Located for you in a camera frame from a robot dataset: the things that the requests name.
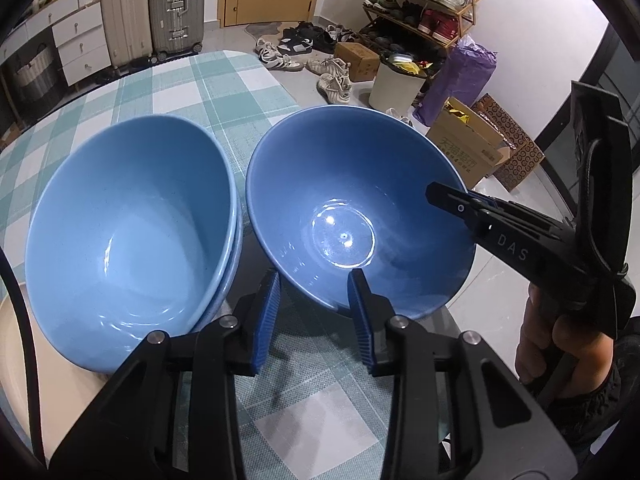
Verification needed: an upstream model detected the black cable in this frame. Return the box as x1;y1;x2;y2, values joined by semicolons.
0;246;51;468

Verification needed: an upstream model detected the person's right hand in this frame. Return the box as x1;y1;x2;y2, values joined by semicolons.
515;284;614;398

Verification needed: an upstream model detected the white drawer cabinet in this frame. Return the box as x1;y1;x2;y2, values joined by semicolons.
52;2;112;87

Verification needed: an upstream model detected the teal checked tablecloth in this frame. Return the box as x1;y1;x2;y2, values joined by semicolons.
0;49;452;480

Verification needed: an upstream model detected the small brown cardboard box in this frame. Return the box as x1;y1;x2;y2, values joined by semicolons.
334;42;381;82

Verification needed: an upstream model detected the beige suitcase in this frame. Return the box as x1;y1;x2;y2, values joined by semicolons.
100;0;153;68

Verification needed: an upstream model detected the white waste bin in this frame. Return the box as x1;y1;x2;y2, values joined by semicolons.
369;53;427;116

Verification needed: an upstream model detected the wooden shoe rack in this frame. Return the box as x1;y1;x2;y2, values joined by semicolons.
361;0;487;53

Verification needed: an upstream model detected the white desk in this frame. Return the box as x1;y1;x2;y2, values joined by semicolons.
1;0;96;63

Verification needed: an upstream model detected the large cream plate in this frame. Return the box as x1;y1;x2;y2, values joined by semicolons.
1;298;107;458

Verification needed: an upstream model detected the brown patterned box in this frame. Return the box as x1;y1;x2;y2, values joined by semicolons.
472;93;544;192

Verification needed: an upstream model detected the silver suitcase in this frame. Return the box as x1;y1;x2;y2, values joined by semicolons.
149;0;204;63

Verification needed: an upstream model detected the large blue bowl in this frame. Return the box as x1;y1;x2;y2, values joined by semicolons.
25;115;241;374

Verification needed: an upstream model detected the woven laundry basket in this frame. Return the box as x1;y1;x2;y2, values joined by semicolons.
13;44;63;106

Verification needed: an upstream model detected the purple bag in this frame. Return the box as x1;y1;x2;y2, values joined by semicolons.
413;36;498;127

